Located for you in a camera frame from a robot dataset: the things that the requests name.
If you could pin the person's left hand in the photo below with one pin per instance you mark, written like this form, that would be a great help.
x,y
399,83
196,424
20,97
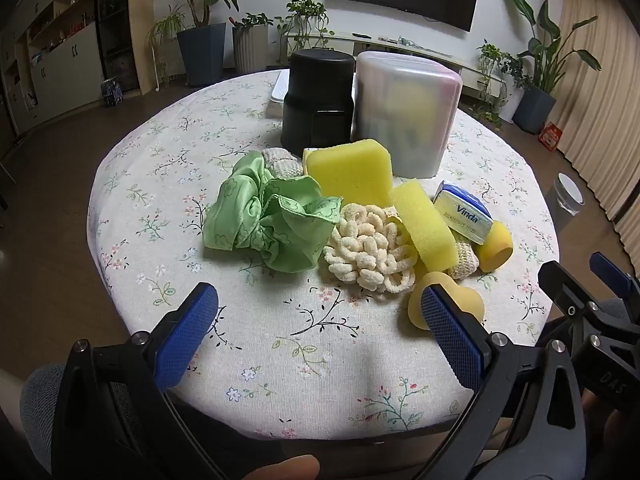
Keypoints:
x,y
285,467

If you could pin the red carton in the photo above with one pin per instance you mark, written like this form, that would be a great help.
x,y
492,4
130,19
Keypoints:
x,y
550,136

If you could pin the dark blue planter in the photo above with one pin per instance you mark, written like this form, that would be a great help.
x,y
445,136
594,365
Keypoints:
x,y
202,55
534,110

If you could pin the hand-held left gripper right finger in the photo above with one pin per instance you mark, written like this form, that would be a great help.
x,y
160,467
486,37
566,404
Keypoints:
x,y
450,332

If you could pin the large rounded yellow sponge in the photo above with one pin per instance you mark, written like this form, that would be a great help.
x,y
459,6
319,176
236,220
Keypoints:
x,y
350,170

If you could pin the white wall cabinet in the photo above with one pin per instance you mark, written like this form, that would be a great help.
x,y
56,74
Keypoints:
x,y
55,70

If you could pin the trailing vine plant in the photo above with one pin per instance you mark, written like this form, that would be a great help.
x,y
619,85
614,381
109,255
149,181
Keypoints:
x,y
305,15

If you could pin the blue toy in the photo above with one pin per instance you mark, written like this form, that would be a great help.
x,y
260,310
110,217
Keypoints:
x,y
112,92

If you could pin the green microfibre cloth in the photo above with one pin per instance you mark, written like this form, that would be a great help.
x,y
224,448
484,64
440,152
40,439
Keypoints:
x,y
280,225

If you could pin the lined trash bin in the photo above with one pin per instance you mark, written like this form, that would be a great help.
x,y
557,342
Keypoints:
x,y
565,200

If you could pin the dark glass cabinet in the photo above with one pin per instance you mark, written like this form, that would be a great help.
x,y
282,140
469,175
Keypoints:
x,y
115,25

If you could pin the round yellow sponge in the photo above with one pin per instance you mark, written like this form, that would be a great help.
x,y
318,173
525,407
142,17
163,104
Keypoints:
x,y
495,250

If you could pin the white plastic tray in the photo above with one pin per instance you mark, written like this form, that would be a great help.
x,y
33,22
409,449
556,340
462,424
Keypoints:
x,y
279,97

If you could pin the translucent plastic container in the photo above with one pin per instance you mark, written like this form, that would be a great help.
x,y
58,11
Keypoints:
x,y
405,110

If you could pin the beige curtain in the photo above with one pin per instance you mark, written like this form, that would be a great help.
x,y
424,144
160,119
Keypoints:
x,y
600,110

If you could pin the spider plant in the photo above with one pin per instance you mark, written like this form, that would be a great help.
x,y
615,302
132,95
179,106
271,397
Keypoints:
x,y
167,25

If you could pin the rectangular yellow sponge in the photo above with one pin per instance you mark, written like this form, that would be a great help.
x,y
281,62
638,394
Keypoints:
x,y
425,225

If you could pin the black cylindrical container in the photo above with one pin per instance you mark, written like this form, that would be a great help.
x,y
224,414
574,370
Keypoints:
x,y
317,95

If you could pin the person's right hand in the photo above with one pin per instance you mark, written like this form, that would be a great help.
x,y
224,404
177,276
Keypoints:
x,y
607,425

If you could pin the white plant pot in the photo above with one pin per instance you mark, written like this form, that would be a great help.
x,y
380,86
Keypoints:
x,y
511,105

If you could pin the beige knitted cloth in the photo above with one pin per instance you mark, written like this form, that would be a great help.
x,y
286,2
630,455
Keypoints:
x,y
462,265
282,162

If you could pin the bird-of-paradise plant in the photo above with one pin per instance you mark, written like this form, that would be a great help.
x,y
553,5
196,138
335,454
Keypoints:
x,y
550,50

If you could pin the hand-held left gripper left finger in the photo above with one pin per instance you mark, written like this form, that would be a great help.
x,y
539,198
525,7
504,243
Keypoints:
x,y
187,330

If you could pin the small green houseplant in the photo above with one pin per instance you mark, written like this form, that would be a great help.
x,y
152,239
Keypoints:
x,y
252,20

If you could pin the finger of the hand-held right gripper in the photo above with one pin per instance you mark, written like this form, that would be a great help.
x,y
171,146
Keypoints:
x,y
612,272
565,285

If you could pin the cream looped chenille scrubber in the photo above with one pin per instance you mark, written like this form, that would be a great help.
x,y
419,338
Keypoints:
x,y
365,250

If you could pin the person's left leg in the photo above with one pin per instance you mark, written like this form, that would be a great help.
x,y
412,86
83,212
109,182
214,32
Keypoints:
x,y
37,400

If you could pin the white plant stand pole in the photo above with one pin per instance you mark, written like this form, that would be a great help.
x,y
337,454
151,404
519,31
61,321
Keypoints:
x,y
156,65

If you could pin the blue white tissue packet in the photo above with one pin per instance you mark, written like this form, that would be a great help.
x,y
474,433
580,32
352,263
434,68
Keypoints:
x,y
460,215

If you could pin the small bushy houseplant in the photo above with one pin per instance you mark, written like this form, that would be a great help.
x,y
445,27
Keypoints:
x,y
495,60

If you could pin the floral tablecloth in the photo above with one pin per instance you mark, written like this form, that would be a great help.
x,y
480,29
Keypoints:
x,y
175,185

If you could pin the heart-shaped yellow sponge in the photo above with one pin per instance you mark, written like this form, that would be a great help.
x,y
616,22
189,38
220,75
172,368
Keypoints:
x,y
470,302

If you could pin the white ribbed planter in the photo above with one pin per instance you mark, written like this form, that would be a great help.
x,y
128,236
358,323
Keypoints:
x,y
250,50

